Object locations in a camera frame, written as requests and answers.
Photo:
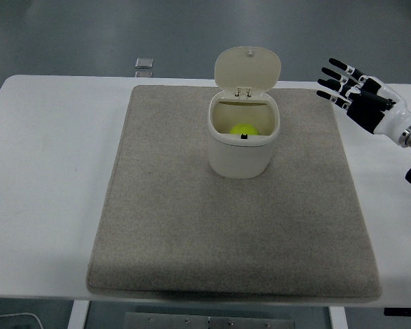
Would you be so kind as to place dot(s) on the yellow tennis ball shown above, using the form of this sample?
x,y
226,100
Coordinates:
x,y
244,129

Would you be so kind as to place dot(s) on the white table leg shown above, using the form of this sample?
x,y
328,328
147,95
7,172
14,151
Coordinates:
x,y
337,318
78,315

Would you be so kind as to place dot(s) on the beige felt mat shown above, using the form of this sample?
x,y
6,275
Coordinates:
x,y
178,212

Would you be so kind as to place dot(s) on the silver floor plate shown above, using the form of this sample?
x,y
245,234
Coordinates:
x,y
144,62
143,74

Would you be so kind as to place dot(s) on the black table control panel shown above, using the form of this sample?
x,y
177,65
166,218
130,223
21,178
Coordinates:
x,y
404,311

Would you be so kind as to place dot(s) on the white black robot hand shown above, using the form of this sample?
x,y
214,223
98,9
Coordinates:
x,y
392,118

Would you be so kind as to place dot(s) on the cream bin with flip lid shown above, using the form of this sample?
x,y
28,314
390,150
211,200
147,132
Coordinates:
x,y
239,157

